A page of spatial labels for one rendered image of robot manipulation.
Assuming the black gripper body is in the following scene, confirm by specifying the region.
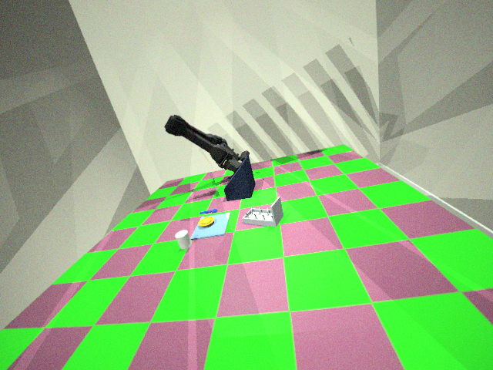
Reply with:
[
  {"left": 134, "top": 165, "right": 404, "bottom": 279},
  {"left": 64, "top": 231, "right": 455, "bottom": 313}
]
[{"left": 231, "top": 149, "right": 250, "bottom": 161}]

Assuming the light blue mat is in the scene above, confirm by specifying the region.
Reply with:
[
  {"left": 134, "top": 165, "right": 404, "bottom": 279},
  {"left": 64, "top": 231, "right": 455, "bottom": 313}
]
[{"left": 190, "top": 213, "right": 231, "bottom": 241}]

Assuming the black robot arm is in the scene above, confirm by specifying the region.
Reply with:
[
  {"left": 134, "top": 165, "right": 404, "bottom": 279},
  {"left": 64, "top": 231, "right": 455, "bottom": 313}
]
[{"left": 164, "top": 115, "right": 243, "bottom": 175}]

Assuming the yellow round plate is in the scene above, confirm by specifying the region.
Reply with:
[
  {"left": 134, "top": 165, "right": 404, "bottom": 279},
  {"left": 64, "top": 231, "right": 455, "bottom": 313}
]
[{"left": 198, "top": 217, "right": 214, "bottom": 227}]

